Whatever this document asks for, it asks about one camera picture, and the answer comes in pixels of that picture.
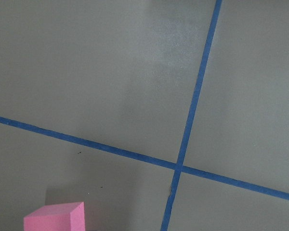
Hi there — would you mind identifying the pink foam block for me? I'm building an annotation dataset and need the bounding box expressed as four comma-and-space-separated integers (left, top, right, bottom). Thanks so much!
23, 202, 86, 231

